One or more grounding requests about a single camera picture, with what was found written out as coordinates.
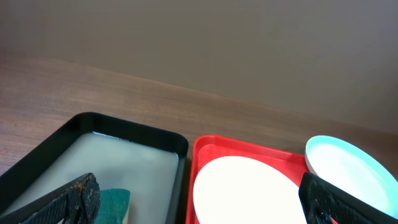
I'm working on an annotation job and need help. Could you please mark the black water tray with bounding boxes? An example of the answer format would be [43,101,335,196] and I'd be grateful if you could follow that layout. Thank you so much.
[1,112,188,223]

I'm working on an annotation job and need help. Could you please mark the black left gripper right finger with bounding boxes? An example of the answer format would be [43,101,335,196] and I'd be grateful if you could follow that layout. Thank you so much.
[298,172,397,224]

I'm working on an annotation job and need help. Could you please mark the white round plate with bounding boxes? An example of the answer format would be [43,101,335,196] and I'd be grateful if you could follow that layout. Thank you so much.
[193,156,306,224]

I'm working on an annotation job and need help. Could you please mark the light blue plate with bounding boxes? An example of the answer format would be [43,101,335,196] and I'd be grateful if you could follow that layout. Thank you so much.
[305,136,397,218]

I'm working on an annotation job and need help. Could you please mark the red plastic tray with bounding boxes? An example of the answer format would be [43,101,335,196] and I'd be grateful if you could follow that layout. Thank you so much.
[185,134,308,224]

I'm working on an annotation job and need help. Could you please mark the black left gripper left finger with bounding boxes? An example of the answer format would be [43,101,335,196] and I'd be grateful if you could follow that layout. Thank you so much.
[1,173,101,224]

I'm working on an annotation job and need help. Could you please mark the green yellow sponge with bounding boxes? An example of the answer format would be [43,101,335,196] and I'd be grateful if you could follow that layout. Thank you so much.
[95,189,131,224]

